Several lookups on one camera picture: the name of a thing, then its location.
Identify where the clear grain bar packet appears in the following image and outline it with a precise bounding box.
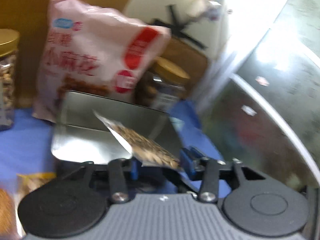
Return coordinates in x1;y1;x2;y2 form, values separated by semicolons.
93;110;181;170

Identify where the light green snack packet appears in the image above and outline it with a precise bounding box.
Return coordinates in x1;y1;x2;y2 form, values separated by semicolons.
15;172;56;238

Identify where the red snack packet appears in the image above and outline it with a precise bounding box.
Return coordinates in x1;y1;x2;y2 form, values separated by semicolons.
0;188;19;240

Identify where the black sheep tin box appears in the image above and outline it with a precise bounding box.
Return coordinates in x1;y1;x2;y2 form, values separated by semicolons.
51;91;182;165

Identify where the dark nut jar gold lid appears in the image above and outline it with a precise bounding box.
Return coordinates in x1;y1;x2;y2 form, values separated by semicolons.
133;57;190;112

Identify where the brown wooden board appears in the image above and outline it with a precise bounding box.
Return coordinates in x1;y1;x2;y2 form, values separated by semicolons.
161;37;209;99

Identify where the blue printed tablecloth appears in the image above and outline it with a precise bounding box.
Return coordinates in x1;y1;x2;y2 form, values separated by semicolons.
1;100;223;184

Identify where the pink snack bag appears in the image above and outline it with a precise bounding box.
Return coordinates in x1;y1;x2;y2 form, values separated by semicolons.
33;0;171;122

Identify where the nut jar white label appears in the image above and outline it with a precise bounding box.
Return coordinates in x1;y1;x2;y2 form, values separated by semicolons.
0;29;20;131

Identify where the wooden wall panel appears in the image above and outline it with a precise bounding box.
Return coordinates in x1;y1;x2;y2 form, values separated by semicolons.
0;0;143;110

